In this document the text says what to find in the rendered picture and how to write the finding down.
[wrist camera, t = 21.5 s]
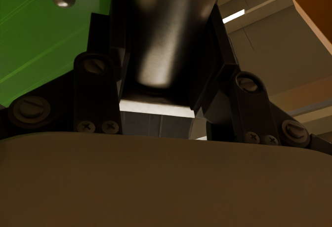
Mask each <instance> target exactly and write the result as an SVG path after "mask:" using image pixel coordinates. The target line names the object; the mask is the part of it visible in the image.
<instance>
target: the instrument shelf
mask: <svg viewBox="0 0 332 227"><path fill-rule="evenodd" d="M293 3H294V6H295V8H296V10H297V11H298V13H299V14H300V15H301V17H302V18H303V19H304V20H305V22H306V23H307V24H308V25H309V27H310V28H311V29H312V31H313V32H314V33H315V34H316V36H317V37H318V38H319V40H320V41H321V42H322V43H323V45H324V46H325V47H326V49H327V50H328V51H329V52H330V54H331V55H332V0H293Z"/></svg>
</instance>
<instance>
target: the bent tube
mask: <svg viewBox="0 0 332 227"><path fill-rule="evenodd" d="M215 1H216V0H131V4H130V8H131V52H130V58H129V63H128V68H127V72H126V76H125V81H124V87H123V92H122V97H121V101H120V104H119V105H120V111H128V112H138V113H148V114H162V115H172V116H182V117H192V118H195V116H194V111H192V110H190V105H189V99H188V94H187V88H186V81H185V74H186V72H187V69H188V67H189V65H190V62H191V60H192V57H193V55H194V52H195V50H196V48H197V45H198V43H199V40H200V38H201V35H202V33H203V31H204V28H205V26H206V23H207V21H208V18H209V16H210V13H211V11H212V9H213V6H214V4H215Z"/></svg>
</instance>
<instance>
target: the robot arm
mask: <svg viewBox="0 0 332 227"><path fill-rule="evenodd" d="M130 52H131V8H130V0H111V2H110V10H109V15H104V14H98V13H91V19H90V26H89V34H88V42H87V50H86V52H82V53H81V54H79V55H77V57H76V58H75V59H74V69H73V70H71V71H69V72H67V73H65V74H63V75H61V76H59V77H57V78H55V79H53V80H51V81H49V82H47V83H45V84H43V85H41V86H39V87H37V88H35V89H34V90H32V91H30V92H28V93H26V94H24V95H22V96H20V97H18V98H16V99H15V100H14V101H13V102H12V103H11V104H10V105H9V107H8V108H5V109H1V110H0V227H332V143H331V142H329V141H326V140H324V139H322V138H320V137H318V136H316V135H314V134H312V133H311V134H310V135H309V133H308V131H307V129H306V128H305V127H304V126H303V125H302V124H301V123H300V122H298V121H297V120H296V119H294V118H293V117H292V116H290V115H289V114H287V113H286V112H285V111H283V110H282V109H280V108H279V107H278V106H276V105H275V104H274V103H272V102H271V101H270V100H269V98H268V94H267V90H266V87H265V84H264V82H263V81H262V80H261V79H260V78H259V77H258V76H256V75H255V74H253V73H250V72H247V71H242V69H241V66H240V63H239V61H238V58H237V55H236V52H235V49H234V47H233V44H232V41H231V38H230V36H229V35H228V34H227V31H226V28H225V25H224V22H223V19H222V16H221V13H220V10H219V7H218V5H217V4H214V6H213V9H212V11H211V13H210V16H209V18H208V21H207V23H206V26H205V28H204V31H203V33H202V35H201V38H200V40H199V43H198V45H197V48H196V50H195V52H194V55H193V57H192V60H191V62H190V65H189V67H188V69H187V72H186V74H185V81H186V88H187V94H188V99H189V105H190V110H192V111H194V116H195V118H203V119H206V120H207V121H206V133H207V140H194V139H179V138H164V137H149V136H134V135H123V130H122V122H121V114H120V105H119V104H120V101H121V97H122V92H123V87H124V82H125V76H126V72H127V68H128V63H129V58H130Z"/></svg>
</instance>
